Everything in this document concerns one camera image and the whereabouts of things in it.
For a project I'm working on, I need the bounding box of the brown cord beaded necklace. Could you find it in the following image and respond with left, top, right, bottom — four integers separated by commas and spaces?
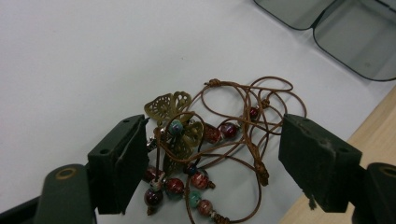
142, 76, 308, 224

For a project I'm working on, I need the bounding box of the wooden table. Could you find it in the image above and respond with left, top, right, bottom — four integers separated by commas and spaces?
278, 85, 396, 224

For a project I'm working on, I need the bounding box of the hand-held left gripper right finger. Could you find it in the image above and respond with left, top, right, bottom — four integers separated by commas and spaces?
277, 113, 364, 214

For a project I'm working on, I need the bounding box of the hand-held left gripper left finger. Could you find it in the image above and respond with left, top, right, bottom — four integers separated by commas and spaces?
87, 114, 150, 216

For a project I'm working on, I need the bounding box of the grey transparent compartment box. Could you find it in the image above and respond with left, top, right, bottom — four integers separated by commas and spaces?
252, 0, 396, 83

